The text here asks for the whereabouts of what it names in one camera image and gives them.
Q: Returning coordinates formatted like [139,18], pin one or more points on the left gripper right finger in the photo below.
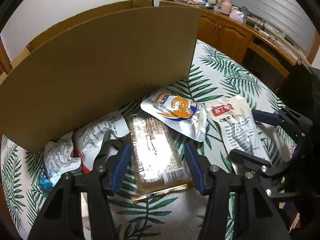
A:
[212,181]

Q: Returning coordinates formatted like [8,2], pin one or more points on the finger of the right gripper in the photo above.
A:
[267,117]
[259,165]

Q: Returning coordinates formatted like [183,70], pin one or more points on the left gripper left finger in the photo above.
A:
[105,180]

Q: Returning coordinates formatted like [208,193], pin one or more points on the crumpled white red bag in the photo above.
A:
[89,139]

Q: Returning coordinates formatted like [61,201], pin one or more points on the white long snack packet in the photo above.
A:
[237,126]

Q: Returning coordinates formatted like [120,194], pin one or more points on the crumpled white snack bag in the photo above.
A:
[58,158]

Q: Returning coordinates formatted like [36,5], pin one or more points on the blue candy wrapper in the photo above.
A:
[47,182]

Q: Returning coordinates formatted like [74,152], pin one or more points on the clear wrapped biscuit pack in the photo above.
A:
[157,165]

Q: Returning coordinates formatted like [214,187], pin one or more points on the white orange snack pouch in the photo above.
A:
[183,115]

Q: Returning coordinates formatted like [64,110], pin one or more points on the palm leaf bed sheet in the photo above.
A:
[178,215]

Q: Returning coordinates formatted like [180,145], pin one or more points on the wooden sideboard cabinet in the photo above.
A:
[267,58]

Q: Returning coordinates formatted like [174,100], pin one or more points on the pink tissue box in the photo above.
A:
[237,16]

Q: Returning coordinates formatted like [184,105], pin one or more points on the grey window blind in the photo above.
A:
[286,15]

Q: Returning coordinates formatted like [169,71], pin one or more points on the brown cardboard box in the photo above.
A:
[89,67]

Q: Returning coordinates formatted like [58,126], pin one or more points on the pink thermos bottle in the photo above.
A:
[226,7]

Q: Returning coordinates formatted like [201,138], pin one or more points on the wooden louvered wardrobe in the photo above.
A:
[5,62]

